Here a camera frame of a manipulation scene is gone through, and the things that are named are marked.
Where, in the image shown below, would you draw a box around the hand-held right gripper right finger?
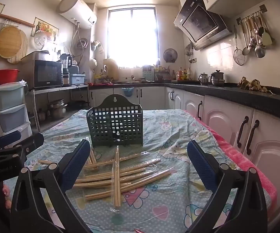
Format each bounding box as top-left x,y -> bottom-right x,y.
187,139 -> 268,233

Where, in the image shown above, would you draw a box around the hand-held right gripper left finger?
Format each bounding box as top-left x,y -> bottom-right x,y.
9,139 -> 92,233

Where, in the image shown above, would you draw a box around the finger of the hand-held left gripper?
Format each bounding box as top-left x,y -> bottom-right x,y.
0,130 -> 22,151
0,133 -> 45,162

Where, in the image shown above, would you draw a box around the pile of chopsticks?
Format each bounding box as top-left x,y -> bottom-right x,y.
37,136 -> 175,208

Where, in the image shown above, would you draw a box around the green plastic utensil basket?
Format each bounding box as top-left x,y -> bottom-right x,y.
86,94 -> 144,149

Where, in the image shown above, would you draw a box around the person's left hand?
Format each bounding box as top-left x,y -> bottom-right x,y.
3,183 -> 12,210

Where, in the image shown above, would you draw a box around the light blue plastic drawer tower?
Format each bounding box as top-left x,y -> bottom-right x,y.
0,81 -> 33,139

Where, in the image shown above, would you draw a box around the stacked steel pots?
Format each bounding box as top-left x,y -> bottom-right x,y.
47,99 -> 68,119

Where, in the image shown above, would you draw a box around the cartoon printed blanket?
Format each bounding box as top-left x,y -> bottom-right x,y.
3,109 -> 271,233

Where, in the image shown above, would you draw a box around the metal shelf rack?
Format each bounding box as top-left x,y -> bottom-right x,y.
31,84 -> 91,133

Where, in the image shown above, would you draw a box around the red plastic basin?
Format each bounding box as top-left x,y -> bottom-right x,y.
0,69 -> 20,85

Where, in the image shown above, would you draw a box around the black microwave oven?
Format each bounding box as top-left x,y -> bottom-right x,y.
21,59 -> 63,89

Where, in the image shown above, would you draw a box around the white base cabinets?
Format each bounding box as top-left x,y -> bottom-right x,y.
89,86 -> 280,210

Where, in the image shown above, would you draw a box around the blue plastic dish bin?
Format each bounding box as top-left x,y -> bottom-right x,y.
70,73 -> 86,85

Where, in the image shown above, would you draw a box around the steel tray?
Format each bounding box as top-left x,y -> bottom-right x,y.
21,51 -> 50,61

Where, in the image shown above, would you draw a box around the black countertop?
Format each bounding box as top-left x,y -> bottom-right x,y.
89,79 -> 280,125

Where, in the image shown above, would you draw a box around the blender jug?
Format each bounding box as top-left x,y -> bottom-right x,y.
60,53 -> 73,75

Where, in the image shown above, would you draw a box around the round woven straw mat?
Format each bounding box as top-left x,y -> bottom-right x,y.
7,29 -> 29,64

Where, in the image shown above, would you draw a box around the steel kettle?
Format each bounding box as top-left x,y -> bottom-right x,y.
198,72 -> 211,85

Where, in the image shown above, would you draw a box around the grey lidded pot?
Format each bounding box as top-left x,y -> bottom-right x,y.
210,70 -> 226,86

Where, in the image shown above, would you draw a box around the blue hanging trash bin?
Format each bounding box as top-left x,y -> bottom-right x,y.
122,87 -> 135,98

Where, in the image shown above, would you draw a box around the cluster of oil bottles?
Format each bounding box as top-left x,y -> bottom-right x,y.
176,67 -> 190,81

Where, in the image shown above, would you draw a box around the round bamboo tray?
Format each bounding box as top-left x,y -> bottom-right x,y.
0,26 -> 22,59

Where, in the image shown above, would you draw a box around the heap of ginger roots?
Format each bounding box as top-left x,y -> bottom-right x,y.
238,76 -> 268,93

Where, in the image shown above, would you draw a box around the black spice rack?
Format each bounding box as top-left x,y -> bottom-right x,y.
155,65 -> 171,81

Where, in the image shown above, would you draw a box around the glass pot lid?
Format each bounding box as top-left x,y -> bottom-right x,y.
34,30 -> 49,50

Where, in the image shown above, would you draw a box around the beige cutting board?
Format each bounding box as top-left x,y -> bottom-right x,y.
103,59 -> 119,82

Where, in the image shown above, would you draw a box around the light blue knife block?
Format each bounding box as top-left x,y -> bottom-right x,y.
142,65 -> 155,81

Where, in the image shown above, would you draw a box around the wooden rolling pin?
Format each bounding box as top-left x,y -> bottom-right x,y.
0,12 -> 36,28

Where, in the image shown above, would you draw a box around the small hanging kitchen tools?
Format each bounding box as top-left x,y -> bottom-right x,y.
185,43 -> 194,58

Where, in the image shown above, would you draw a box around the row of hanging ladles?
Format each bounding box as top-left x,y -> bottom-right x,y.
246,11 -> 274,59

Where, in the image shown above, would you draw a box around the white cylindrical water heater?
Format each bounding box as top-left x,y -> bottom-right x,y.
56,0 -> 98,30

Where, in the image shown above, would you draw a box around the black glass range hood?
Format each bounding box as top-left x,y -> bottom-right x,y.
173,0 -> 232,51

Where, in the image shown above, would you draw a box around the kitchen window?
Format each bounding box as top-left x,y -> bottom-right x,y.
107,6 -> 160,70

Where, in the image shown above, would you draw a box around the coiled grey hose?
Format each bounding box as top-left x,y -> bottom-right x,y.
76,38 -> 88,50

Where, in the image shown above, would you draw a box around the fruit wall picture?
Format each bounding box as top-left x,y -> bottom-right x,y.
31,17 -> 59,42

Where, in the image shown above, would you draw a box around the small round wall fan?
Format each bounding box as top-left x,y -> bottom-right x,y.
163,48 -> 178,63

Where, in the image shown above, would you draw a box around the green white wall holder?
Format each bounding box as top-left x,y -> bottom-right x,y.
91,40 -> 104,53

